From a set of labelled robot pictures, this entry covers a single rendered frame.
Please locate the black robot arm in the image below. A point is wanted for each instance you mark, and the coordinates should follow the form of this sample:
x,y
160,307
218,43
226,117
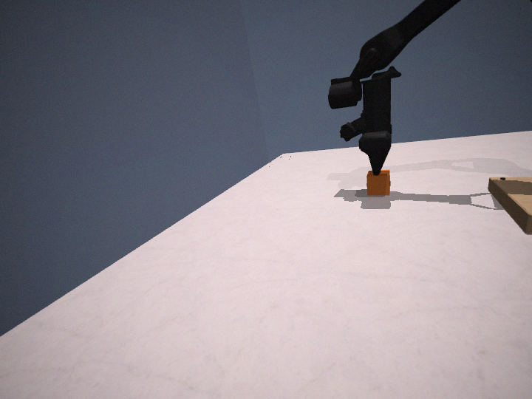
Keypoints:
x,y
376,54

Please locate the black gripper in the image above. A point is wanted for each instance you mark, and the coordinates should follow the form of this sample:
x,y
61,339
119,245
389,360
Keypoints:
x,y
377,143

